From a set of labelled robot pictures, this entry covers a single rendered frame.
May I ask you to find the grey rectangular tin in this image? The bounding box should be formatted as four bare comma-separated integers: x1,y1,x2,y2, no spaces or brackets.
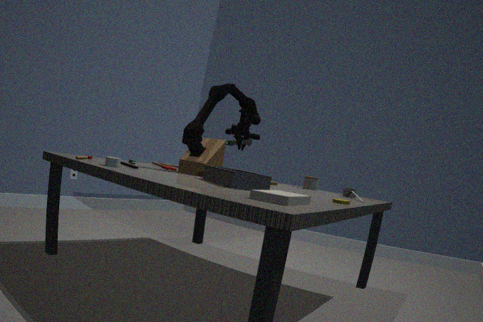
203,165,272,191

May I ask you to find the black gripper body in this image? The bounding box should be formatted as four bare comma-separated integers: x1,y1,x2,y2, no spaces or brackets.
225,121,260,140

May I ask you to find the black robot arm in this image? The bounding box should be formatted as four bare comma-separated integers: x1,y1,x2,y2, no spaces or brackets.
182,84,261,157

